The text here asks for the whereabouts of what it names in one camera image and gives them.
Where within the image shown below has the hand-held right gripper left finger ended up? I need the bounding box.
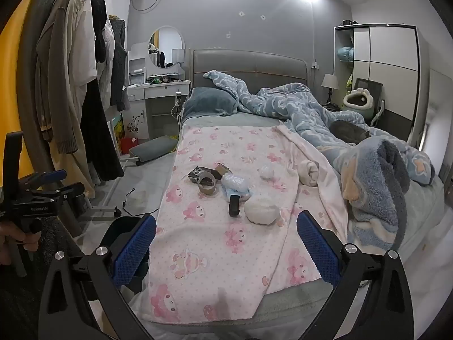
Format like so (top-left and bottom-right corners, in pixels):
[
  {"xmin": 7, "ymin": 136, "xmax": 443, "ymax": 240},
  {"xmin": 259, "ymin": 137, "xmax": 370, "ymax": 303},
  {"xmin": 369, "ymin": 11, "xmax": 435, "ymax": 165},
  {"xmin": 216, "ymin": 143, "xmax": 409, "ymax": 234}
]
[{"xmin": 37, "ymin": 214, "xmax": 158, "ymax": 340}]

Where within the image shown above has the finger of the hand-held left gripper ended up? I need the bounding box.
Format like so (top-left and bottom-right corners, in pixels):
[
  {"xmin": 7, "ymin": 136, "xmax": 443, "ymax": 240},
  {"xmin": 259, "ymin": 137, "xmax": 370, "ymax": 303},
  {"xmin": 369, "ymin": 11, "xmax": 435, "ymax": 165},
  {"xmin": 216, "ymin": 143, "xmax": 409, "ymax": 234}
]
[
  {"xmin": 23, "ymin": 169, "xmax": 68, "ymax": 186},
  {"xmin": 25, "ymin": 182, "xmax": 86, "ymax": 202}
]

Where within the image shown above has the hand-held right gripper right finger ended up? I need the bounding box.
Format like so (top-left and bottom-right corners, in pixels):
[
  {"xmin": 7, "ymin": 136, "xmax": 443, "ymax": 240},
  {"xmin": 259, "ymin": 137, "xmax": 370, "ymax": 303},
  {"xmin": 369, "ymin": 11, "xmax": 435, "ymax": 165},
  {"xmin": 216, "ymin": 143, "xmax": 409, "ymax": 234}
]
[{"xmin": 296, "ymin": 210, "xmax": 414, "ymax": 340}]

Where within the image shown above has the large white paper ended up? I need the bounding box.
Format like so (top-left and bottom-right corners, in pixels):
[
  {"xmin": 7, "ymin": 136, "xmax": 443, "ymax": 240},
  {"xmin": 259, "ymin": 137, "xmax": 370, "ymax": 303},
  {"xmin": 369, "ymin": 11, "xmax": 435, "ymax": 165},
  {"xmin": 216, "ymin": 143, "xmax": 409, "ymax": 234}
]
[{"xmin": 244, "ymin": 198, "xmax": 280, "ymax": 224}]

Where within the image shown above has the blue plastic packet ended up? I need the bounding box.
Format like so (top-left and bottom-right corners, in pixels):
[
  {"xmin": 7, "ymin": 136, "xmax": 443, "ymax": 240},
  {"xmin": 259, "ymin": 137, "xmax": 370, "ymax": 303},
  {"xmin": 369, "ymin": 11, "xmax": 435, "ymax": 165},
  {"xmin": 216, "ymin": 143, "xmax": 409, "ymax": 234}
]
[{"xmin": 222, "ymin": 186, "xmax": 253, "ymax": 201}]

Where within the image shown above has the cardboard tape roll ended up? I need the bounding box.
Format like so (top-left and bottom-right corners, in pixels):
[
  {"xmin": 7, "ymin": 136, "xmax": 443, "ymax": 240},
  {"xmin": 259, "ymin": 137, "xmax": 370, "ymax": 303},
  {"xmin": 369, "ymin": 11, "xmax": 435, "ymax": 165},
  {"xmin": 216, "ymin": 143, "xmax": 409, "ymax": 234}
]
[{"xmin": 197, "ymin": 174, "xmax": 217, "ymax": 195}]

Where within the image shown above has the black foil packet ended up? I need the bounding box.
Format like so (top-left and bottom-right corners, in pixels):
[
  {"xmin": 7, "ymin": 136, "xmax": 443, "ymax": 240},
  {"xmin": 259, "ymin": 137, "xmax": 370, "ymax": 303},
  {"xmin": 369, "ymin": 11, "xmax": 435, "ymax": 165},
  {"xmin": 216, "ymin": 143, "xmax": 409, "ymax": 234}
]
[{"xmin": 187, "ymin": 167, "xmax": 213, "ymax": 184}]

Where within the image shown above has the person's left hand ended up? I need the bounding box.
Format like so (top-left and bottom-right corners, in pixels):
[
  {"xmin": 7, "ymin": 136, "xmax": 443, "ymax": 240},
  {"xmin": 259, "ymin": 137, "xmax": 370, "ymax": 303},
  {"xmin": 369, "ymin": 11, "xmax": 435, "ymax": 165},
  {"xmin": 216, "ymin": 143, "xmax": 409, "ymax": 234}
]
[{"xmin": 0, "ymin": 220, "xmax": 39, "ymax": 266}]

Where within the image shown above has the beige coat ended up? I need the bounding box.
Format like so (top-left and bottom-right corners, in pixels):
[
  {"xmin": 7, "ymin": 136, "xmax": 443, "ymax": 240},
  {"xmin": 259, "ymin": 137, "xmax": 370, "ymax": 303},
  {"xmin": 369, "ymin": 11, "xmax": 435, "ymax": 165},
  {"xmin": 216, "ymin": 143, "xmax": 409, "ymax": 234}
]
[{"xmin": 50, "ymin": 88, "xmax": 96, "ymax": 192}]

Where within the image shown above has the person's grey fleece clothing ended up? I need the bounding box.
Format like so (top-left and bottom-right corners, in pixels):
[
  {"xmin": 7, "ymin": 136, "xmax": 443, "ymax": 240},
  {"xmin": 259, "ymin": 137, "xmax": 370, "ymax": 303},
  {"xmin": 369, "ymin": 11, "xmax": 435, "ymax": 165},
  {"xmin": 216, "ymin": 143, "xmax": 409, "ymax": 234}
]
[{"xmin": 0, "ymin": 216, "xmax": 89, "ymax": 340}]

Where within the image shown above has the white clothes rack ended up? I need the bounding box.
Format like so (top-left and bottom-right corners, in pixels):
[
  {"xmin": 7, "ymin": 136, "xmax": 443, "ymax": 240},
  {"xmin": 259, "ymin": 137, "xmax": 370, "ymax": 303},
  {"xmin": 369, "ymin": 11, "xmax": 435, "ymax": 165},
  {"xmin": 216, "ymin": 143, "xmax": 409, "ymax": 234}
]
[{"xmin": 83, "ymin": 156, "xmax": 140, "ymax": 220}]

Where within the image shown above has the black fleece coat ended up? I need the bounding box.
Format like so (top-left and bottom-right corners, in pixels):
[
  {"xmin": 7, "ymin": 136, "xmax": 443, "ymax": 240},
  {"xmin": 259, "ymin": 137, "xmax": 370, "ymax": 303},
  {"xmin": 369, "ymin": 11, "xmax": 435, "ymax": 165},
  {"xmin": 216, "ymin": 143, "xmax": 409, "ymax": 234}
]
[{"xmin": 80, "ymin": 0, "xmax": 124, "ymax": 181}]

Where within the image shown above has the red box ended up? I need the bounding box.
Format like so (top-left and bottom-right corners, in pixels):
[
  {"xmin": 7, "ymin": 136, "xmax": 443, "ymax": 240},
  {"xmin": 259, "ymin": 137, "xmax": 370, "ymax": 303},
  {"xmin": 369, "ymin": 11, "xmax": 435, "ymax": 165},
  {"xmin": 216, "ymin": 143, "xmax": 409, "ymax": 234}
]
[{"xmin": 120, "ymin": 137, "xmax": 139, "ymax": 154}]

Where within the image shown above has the fluffy blue star blanket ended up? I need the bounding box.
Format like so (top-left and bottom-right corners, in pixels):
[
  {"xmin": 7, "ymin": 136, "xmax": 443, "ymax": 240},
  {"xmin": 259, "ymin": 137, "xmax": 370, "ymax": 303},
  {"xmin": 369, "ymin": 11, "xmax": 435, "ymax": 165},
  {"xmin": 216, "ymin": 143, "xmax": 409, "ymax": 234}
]
[{"xmin": 341, "ymin": 136, "xmax": 437, "ymax": 254}]

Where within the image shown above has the rolled cream cloth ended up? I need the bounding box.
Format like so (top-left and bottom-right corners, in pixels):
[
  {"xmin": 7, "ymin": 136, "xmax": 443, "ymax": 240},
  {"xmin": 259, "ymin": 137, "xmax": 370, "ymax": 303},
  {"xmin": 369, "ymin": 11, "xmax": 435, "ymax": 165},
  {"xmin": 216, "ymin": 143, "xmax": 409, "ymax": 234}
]
[{"xmin": 299, "ymin": 159, "xmax": 320, "ymax": 186}]

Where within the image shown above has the colourful picture board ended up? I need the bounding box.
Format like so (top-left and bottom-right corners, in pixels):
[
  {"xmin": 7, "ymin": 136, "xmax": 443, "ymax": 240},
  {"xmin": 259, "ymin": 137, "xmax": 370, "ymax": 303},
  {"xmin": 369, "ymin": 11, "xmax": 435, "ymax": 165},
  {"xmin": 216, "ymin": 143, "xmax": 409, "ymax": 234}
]
[{"xmin": 111, "ymin": 113, "xmax": 126, "ymax": 154}]

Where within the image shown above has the pink printed blanket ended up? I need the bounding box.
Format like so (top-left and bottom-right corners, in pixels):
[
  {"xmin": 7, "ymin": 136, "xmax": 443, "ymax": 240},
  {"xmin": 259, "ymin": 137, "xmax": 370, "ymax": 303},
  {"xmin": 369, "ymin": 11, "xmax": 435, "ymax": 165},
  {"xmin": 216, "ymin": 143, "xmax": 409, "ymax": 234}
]
[{"xmin": 147, "ymin": 124, "xmax": 351, "ymax": 321}]

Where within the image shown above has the grey floor cushion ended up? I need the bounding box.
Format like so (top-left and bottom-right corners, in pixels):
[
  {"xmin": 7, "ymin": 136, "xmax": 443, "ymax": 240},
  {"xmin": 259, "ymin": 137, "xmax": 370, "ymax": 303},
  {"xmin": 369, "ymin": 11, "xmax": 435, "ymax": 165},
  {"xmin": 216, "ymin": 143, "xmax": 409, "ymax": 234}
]
[{"xmin": 129, "ymin": 135, "xmax": 178, "ymax": 165}]

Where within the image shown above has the grey knit cardigan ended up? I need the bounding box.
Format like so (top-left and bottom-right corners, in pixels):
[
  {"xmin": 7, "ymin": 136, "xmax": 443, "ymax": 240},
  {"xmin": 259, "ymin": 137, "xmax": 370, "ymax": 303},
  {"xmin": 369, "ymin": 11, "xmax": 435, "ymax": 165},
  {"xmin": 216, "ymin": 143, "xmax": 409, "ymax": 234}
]
[{"xmin": 35, "ymin": 0, "xmax": 84, "ymax": 154}]

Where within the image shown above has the white knit garment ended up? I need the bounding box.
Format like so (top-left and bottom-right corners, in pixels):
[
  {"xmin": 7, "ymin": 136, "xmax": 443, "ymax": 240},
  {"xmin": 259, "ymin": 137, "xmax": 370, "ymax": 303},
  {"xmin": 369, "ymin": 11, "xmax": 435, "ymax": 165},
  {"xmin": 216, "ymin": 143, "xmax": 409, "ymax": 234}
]
[{"xmin": 95, "ymin": 21, "xmax": 116, "ymax": 110}]

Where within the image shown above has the grey cat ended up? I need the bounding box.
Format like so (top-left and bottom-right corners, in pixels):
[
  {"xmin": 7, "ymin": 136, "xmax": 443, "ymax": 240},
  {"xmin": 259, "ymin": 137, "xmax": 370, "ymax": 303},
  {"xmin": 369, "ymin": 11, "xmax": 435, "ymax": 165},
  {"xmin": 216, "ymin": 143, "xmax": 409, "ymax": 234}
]
[{"xmin": 329, "ymin": 120, "xmax": 370, "ymax": 144}]

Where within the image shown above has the grey knit vest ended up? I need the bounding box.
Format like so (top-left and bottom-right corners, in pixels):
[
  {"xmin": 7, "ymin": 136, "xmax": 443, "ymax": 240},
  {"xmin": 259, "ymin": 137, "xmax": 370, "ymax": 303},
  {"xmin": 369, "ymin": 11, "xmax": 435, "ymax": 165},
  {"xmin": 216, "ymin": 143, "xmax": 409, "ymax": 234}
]
[{"xmin": 106, "ymin": 16, "xmax": 130, "ymax": 112}]

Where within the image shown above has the white vanity desk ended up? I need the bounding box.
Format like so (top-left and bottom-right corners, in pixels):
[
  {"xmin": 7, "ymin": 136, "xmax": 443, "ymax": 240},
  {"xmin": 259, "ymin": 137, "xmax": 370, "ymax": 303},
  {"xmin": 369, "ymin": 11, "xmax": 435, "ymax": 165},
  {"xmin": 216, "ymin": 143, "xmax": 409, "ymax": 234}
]
[{"xmin": 125, "ymin": 41, "xmax": 192, "ymax": 140}]

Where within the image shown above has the white shirt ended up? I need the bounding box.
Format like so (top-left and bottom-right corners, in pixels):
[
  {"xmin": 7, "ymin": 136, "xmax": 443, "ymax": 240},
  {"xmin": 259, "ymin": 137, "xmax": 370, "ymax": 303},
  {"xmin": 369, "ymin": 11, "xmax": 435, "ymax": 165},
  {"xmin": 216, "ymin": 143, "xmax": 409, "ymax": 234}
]
[{"xmin": 69, "ymin": 0, "xmax": 98, "ymax": 89}]

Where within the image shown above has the cream plush cat bed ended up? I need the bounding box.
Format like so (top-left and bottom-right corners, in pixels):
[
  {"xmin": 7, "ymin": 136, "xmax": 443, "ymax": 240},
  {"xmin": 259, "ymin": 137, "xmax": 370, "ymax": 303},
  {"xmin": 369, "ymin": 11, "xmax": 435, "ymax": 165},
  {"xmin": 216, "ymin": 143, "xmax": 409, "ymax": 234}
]
[{"xmin": 343, "ymin": 88, "xmax": 375, "ymax": 121}]

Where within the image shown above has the blue cloud pattern duvet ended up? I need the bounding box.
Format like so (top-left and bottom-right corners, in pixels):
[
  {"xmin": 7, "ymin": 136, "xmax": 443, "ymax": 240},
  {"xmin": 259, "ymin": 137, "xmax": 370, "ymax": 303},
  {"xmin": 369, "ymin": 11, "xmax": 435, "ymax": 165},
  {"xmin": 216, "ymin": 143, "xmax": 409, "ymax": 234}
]
[{"xmin": 202, "ymin": 69, "xmax": 407, "ymax": 156}]

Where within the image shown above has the grey upholstered bed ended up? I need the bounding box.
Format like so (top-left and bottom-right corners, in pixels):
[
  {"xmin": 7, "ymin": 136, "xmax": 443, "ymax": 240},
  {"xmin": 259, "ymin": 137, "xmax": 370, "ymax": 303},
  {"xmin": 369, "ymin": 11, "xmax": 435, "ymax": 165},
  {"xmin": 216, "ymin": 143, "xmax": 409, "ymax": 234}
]
[{"xmin": 150, "ymin": 49, "xmax": 453, "ymax": 326}]

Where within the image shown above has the grey-blue pillow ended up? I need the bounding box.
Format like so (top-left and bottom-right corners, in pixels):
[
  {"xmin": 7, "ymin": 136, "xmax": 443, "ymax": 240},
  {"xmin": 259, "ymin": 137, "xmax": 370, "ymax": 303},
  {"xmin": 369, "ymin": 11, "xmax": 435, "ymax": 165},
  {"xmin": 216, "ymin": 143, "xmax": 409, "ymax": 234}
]
[{"xmin": 182, "ymin": 87, "xmax": 239, "ymax": 117}]

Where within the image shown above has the bedside table lamp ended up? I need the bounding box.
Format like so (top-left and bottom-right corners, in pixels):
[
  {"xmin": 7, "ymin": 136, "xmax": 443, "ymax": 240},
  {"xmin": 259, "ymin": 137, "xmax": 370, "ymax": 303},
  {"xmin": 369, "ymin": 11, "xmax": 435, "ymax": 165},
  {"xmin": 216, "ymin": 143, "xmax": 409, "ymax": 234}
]
[{"xmin": 321, "ymin": 74, "xmax": 339, "ymax": 105}]

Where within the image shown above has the white vanity lamp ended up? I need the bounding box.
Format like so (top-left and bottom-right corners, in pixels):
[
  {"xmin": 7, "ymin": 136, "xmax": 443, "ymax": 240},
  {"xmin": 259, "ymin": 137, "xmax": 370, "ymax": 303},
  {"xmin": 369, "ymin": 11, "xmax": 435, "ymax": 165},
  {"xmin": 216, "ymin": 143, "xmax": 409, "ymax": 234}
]
[{"xmin": 172, "ymin": 48, "xmax": 185, "ymax": 80}]

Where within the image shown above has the white door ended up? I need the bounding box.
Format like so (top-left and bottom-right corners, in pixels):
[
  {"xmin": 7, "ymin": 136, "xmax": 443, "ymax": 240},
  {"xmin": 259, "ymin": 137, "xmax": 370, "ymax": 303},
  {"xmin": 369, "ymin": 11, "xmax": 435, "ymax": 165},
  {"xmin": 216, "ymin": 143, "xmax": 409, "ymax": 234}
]
[{"xmin": 426, "ymin": 69, "xmax": 453, "ymax": 181}]

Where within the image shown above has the white wardrobe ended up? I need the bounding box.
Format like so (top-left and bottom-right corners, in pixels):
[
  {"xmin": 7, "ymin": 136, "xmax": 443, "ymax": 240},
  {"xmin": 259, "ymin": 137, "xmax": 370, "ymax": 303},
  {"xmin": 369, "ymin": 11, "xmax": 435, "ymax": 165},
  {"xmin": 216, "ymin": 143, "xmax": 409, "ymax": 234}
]
[{"xmin": 333, "ymin": 23, "xmax": 430, "ymax": 142}]

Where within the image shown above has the black floor cable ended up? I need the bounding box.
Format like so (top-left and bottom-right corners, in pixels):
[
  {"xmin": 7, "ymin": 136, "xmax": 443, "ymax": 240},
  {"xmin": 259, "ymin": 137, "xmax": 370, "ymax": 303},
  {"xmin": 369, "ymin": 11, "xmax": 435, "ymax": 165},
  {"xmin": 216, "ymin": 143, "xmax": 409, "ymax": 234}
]
[{"xmin": 122, "ymin": 188, "xmax": 156, "ymax": 217}]

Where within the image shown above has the round wall mirror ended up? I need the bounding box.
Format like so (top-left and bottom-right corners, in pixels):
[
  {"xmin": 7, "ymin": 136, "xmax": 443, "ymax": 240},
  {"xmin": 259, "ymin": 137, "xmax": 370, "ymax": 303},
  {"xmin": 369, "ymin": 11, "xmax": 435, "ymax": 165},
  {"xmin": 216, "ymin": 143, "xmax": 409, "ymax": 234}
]
[{"xmin": 148, "ymin": 26, "xmax": 185, "ymax": 69}]

